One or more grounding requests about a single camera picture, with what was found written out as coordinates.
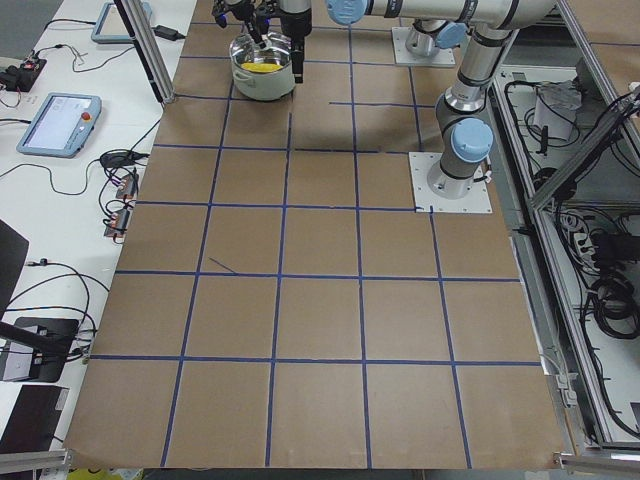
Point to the aluminium frame post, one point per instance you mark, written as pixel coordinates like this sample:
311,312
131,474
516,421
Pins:
142,36

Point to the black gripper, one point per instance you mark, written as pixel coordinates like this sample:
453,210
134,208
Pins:
243,11
295,26

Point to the aluminium frame rail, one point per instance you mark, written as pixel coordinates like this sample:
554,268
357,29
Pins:
567,96

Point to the black monitor stand base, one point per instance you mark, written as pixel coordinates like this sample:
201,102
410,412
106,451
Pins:
37,348

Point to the black power adapter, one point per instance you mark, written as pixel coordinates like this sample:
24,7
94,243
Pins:
168,33

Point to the grey connector box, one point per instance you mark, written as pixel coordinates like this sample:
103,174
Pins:
116,224
128,187

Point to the far blue teach pendant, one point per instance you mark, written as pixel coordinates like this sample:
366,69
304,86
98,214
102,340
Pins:
109,27

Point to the black box on table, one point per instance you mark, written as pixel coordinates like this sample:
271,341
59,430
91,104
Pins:
33,421

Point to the near blue teach pendant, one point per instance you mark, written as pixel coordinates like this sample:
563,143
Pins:
61,126

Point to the yellow corn cob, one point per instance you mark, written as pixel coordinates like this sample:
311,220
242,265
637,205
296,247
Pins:
261,67

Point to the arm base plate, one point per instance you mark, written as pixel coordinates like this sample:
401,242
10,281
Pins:
435,192
413,48

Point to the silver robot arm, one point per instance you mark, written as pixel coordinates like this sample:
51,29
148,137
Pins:
467,139
427,33

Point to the blue teach pendant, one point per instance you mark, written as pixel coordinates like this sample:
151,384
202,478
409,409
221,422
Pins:
109,27
61,126

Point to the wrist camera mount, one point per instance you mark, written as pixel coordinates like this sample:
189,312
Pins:
219,10

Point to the pale green steel pot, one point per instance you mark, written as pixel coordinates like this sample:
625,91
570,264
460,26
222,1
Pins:
262,74

